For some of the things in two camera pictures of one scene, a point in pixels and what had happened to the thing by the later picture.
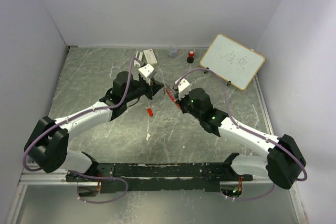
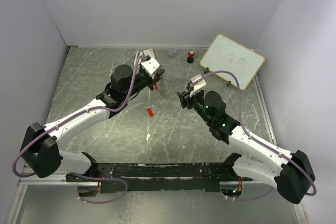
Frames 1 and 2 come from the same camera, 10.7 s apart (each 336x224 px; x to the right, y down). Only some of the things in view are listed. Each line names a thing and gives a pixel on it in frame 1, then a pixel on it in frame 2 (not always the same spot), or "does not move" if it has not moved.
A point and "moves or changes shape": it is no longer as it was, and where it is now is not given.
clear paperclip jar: [173, 50] does not move
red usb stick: [150, 112] does not move
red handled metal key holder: [172, 94] moves or changes shape
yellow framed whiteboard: [233, 62] does not move
